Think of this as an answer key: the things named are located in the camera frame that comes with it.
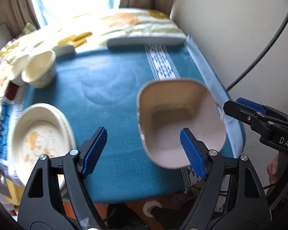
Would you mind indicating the cream round bowl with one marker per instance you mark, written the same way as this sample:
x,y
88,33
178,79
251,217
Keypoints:
x,y
39,66

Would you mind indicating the person's right hand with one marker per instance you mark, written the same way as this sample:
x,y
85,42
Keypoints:
x,y
273,171

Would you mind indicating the teal tablecloth with patterned band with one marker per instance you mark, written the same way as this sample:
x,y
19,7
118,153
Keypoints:
x,y
115,83

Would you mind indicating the floral striped blanket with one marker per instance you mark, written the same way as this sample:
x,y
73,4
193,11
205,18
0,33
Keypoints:
x,y
124,20

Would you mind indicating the yellow plate with bear print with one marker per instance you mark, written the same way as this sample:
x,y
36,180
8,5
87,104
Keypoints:
x,y
72,140

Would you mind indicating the pink square bowl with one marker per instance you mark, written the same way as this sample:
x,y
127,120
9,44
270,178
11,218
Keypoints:
x,y
172,115

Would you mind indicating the white round bowl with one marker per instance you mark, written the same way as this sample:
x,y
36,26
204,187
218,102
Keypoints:
x,y
16,69

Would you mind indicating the white plate with cat print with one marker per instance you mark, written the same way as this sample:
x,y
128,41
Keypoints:
x,y
36,139

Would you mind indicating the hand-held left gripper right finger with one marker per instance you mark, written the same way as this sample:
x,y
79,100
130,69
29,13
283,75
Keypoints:
x,y
192,153

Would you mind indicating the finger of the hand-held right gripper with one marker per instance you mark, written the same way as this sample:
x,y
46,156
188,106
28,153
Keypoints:
x,y
242,113
253,105

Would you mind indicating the light blue window cloth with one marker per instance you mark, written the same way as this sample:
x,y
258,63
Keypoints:
x,y
69,2

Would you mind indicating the green patterned pillow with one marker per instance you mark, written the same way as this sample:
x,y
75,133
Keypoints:
x,y
28,28

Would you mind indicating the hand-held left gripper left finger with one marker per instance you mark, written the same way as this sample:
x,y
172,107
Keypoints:
x,y
94,152

